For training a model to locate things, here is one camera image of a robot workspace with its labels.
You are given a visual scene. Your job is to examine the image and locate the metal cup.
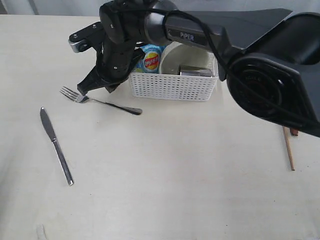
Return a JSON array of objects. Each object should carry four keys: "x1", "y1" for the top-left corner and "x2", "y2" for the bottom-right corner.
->
[{"x1": 178, "y1": 65, "x2": 214, "y2": 78}]

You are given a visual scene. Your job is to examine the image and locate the tape piece on table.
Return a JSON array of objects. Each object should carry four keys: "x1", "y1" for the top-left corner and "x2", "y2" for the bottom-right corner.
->
[{"x1": 36, "y1": 224, "x2": 47, "y2": 240}]

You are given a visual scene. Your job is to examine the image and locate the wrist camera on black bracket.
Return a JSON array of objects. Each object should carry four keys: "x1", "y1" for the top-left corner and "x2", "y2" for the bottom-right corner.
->
[{"x1": 68, "y1": 21, "x2": 105, "y2": 53}]

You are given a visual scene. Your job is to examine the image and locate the black cable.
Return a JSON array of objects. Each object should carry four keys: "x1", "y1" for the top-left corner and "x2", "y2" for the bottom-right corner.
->
[{"x1": 109, "y1": 0, "x2": 313, "y2": 131}]

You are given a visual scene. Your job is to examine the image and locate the grey ceramic bowl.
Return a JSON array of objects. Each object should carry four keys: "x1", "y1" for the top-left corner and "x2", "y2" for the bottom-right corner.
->
[{"x1": 158, "y1": 42, "x2": 216, "y2": 75}]

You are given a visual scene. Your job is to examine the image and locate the white perforated plastic basket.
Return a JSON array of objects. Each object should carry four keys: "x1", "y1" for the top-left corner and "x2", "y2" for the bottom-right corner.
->
[{"x1": 129, "y1": 58, "x2": 219, "y2": 102}]

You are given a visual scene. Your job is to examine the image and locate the silver table knife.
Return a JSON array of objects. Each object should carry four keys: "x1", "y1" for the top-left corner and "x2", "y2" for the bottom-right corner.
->
[{"x1": 39, "y1": 107, "x2": 74, "y2": 186}]

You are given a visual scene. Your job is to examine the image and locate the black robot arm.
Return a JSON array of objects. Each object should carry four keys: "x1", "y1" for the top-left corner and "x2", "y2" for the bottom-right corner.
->
[{"x1": 68, "y1": 0, "x2": 320, "y2": 137}]

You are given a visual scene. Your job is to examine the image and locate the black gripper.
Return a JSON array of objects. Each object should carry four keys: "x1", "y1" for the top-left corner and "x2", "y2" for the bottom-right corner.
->
[{"x1": 77, "y1": 0, "x2": 152, "y2": 96}]

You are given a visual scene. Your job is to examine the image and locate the dark red wooden spoon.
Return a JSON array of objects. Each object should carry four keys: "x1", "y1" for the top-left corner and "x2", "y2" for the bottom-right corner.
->
[{"x1": 289, "y1": 128, "x2": 299, "y2": 137}]

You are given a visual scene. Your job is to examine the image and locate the blue chips bag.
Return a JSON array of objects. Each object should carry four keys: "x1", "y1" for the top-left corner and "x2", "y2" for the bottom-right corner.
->
[{"x1": 133, "y1": 44, "x2": 165, "y2": 74}]

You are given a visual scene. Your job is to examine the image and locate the silver fork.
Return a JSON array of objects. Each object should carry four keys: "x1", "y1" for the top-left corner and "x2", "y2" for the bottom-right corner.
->
[{"x1": 59, "y1": 86, "x2": 143, "y2": 116}]

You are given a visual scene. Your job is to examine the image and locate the wooden chopstick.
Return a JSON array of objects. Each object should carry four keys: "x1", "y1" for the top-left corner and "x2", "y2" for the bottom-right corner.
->
[{"x1": 282, "y1": 126, "x2": 295, "y2": 171}]

